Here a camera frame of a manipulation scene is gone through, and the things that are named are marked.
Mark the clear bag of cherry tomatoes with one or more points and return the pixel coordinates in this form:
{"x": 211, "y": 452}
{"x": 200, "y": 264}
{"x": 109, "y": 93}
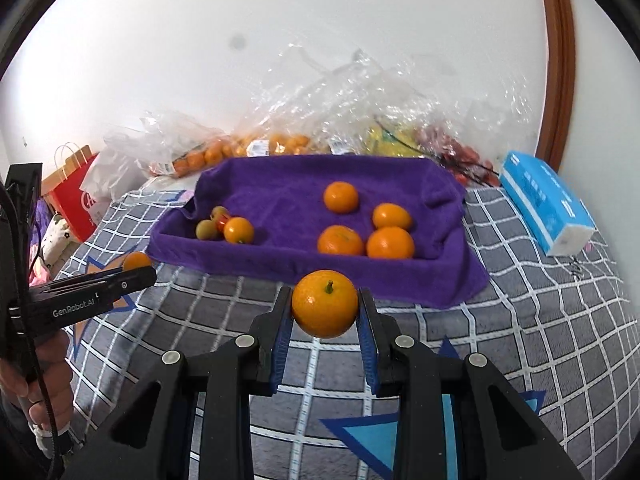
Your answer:
{"x": 465, "y": 155}

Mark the red paper bag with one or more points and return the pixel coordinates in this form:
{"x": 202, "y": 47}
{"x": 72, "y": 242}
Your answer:
{"x": 70, "y": 200}

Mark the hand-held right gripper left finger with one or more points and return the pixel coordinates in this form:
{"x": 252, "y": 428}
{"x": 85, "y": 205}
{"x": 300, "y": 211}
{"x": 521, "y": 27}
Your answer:
{"x": 282, "y": 345}

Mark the person's left hand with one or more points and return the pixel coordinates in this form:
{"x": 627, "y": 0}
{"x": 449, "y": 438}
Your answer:
{"x": 55, "y": 375}

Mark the small green kumquat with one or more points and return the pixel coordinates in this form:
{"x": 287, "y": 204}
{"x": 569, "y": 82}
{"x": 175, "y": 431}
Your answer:
{"x": 218, "y": 212}
{"x": 207, "y": 230}

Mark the clear bag of kumquats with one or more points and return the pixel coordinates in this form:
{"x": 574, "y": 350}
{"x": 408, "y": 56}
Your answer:
{"x": 285, "y": 145}

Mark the blue tissue pack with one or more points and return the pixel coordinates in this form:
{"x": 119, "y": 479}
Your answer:
{"x": 540, "y": 195}

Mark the clear bag of tangerines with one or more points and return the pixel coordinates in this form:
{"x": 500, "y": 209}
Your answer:
{"x": 200, "y": 160}

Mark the purple towel lined tray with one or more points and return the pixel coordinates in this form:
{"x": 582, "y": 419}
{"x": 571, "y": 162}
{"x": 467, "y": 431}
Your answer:
{"x": 280, "y": 195}

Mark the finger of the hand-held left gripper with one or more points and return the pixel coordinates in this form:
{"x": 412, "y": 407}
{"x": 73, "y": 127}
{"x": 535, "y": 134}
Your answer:
{"x": 130, "y": 282}
{"x": 95, "y": 279}

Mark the round orange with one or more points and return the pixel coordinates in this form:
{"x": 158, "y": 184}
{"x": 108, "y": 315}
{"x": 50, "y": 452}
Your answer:
{"x": 341, "y": 197}
{"x": 340, "y": 241}
{"x": 390, "y": 243}

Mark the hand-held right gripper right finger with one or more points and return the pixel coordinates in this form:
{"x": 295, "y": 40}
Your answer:
{"x": 370, "y": 345}

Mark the white plastic bag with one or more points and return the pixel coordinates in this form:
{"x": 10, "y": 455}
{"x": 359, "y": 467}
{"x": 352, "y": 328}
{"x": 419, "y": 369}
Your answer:
{"x": 115, "y": 170}

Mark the brown paper bag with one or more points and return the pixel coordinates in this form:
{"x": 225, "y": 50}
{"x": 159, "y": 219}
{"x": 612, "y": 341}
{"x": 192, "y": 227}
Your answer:
{"x": 52, "y": 180}

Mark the large orange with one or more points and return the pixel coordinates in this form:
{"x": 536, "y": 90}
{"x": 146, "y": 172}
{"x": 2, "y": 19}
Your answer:
{"x": 325, "y": 305}

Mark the oval orange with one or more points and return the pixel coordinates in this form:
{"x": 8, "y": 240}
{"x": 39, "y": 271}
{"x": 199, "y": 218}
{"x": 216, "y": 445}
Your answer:
{"x": 392, "y": 216}

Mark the small orange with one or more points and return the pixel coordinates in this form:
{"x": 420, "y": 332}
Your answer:
{"x": 238, "y": 230}
{"x": 136, "y": 261}

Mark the grey checked star blanket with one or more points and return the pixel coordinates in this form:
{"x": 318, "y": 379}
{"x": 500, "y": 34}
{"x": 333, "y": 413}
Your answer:
{"x": 500, "y": 320}

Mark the brown wooden door frame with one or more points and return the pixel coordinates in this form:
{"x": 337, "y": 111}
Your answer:
{"x": 555, "y": 60}

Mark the white plush toy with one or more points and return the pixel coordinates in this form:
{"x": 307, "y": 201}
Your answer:
{"x": 57, "y": 240}

